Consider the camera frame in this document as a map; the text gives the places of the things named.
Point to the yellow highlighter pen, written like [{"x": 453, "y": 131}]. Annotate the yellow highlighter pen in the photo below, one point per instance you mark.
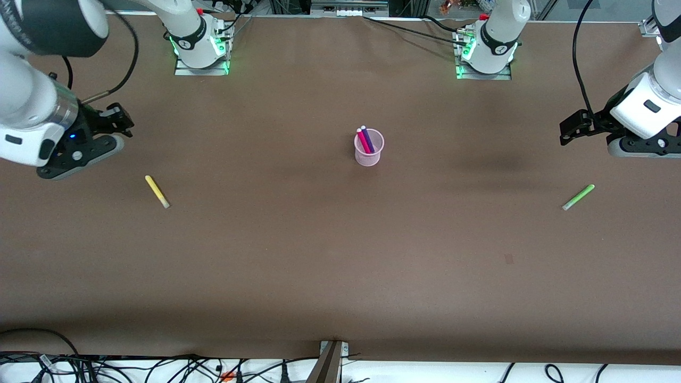
[{"x": 157, "y": 191}]

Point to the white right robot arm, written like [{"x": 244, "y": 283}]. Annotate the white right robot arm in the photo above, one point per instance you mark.
[{"x": 26, "y": 96}]

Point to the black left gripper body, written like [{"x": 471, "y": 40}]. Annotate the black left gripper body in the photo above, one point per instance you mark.
[{"x": 605, "y": 117}]

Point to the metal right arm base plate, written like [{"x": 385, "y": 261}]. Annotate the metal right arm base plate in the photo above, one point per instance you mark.
[{"x": 202, "y": 71}]

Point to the aluminium corner bracket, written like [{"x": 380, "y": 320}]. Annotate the aluminium corner bracket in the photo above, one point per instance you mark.
[{"x": 650, "y": 27}]

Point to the aluminium frame rail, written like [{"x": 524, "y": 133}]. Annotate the aluminium frame rail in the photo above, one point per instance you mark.
[{"x": 348, "y": 6}]

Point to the dark camera mounting post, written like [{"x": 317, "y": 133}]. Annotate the dark camera mounting post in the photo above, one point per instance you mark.
[{"x": 325, "y": 367}]

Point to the pink highlighter pen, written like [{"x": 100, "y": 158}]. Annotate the pink highlighter pen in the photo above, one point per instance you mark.
[{"x": 363, "y": 141}]

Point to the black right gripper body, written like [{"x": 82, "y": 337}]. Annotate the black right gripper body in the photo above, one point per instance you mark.
[{"x": 90, "y": 123}]

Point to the metal post bracket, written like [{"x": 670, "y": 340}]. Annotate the metal post bracket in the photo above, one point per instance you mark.
[{"x": 345, "y": 348}]

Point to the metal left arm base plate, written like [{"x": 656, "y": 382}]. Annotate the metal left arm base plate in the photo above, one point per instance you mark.
[{"x": 484, "y": 76}]

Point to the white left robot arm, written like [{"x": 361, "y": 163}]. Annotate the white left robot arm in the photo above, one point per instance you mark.
[{"x": 497, "y": 37}]

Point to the copper coloured background object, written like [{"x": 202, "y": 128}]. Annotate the copper coloured background object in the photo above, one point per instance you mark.
[{"x": 449, "y": 6}]

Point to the purple highlighter pen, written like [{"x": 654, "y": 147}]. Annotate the purple highlighter pen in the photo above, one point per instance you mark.
[{"x": 368, "y": 137}]

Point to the pink plastic cup holder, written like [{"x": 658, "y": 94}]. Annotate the pink plastic cup holder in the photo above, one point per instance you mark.
[{"x": 369, "y": 154}]

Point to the green highlighter pen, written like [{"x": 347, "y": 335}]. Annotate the green highlighter pen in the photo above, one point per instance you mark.
[{"x": 579, "y": 197}]

